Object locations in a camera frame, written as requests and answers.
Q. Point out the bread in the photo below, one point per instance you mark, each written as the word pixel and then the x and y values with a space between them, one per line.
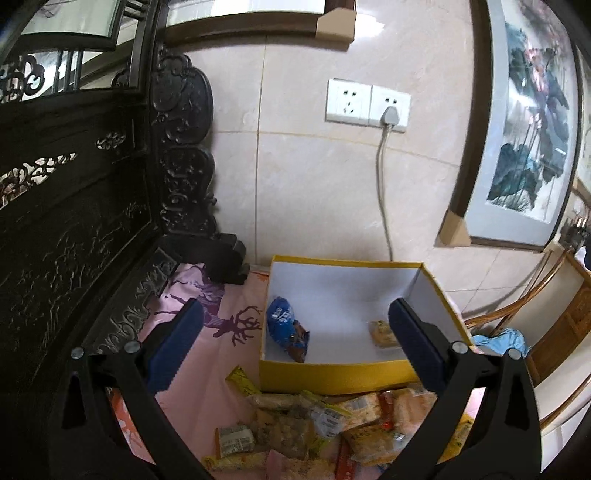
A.
pixel 382 335

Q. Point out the long cream snack packet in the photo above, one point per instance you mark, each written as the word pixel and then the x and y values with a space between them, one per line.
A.
pixel 236 462

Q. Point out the framed lotus painting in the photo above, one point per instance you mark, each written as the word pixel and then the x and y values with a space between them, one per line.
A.
pixel 523 140

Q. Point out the light blue cloth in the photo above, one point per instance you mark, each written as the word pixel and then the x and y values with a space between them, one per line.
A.
pixel 507 339

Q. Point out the small grey-green snack packet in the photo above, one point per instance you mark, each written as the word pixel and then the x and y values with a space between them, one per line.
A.
pixel 233 440

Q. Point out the white double wall socket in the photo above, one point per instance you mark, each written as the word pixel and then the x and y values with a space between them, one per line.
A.
pixel 354 103

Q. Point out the wooden chair with cushion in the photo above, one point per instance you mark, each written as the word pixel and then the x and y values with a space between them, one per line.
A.
pixel 554 318

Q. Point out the orange snack packet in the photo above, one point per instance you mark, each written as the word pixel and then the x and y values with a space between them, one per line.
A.
pixel 345 466

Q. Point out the yellow cardboard box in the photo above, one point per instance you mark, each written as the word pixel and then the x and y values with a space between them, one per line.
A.
pixel 335 300

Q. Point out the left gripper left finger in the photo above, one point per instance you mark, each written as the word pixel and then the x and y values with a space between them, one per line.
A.
pixel 91 443

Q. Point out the white-label clear snack bag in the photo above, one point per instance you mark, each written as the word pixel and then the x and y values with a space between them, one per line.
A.
pixel 329 419

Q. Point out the yellow-green snack packet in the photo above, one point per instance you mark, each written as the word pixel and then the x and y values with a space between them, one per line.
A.
pixel 239 380

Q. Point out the dark carved wooden furniture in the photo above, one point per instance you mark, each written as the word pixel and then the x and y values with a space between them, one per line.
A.
pixel 105 192

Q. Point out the blue snack bag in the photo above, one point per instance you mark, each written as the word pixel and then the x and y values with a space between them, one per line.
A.
pixel 286 330

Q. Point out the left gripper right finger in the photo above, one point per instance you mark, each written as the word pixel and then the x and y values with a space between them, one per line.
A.
pixel 505 439

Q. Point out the pink floral cloth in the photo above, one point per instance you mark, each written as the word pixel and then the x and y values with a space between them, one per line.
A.
pixel 199 400

